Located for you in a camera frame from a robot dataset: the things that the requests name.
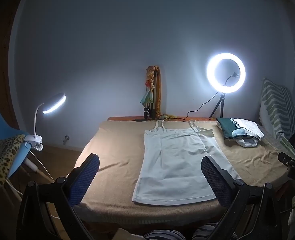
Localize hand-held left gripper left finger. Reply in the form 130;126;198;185
16;153;100;240

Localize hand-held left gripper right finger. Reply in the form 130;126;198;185
201;155;283;240

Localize white tank top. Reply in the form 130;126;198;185
132;119;217;206
189;119;243;180

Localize beige blanket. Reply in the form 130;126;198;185
74;120;291;227

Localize folded white printed garment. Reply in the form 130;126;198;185
234;119;265;140

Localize folded green shirt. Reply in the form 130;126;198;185
217;117;243;139

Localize green striped pillow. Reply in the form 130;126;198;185
259;78;295;160

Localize person's striped trousers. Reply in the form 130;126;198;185
144;221;238;240

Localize white clip lamp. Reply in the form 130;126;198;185
24;93;66;152

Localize leopard print cloth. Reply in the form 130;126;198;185
0;134;25;188

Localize blue chair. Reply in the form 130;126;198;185
0;94;54;198

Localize orange patterned cloth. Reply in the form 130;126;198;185
155;65;175;119

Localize folded silver tripod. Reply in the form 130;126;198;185
143;71;160;120

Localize teal printed cloth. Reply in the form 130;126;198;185
140;65;155;105

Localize black ring light tripod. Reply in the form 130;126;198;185
209;94;225;118

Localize black power cable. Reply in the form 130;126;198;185
179;91;219;120

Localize white ring light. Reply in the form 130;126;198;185
207;52;246;92

